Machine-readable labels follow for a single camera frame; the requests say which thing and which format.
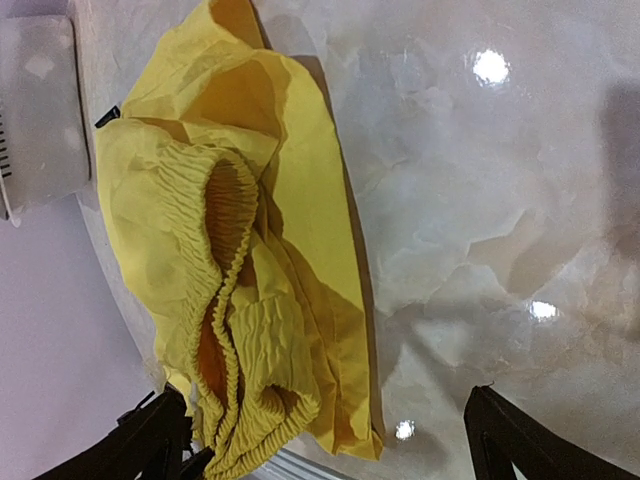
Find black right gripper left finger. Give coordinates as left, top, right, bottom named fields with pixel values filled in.
left=38, top=384, right=213, bottom=480

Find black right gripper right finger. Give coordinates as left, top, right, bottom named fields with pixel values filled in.
left=463, top=385, right=637, bottom=480

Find yellow shorts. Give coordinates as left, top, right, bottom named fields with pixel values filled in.
left=96, top=1, right=383, bottom=479

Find white plastic laundry basket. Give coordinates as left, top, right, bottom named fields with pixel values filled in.
left=1, top=15, right=91, bottom=227

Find aluminium front rail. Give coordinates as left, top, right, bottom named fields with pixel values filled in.
left=252, top=449, right=352, bottom=480

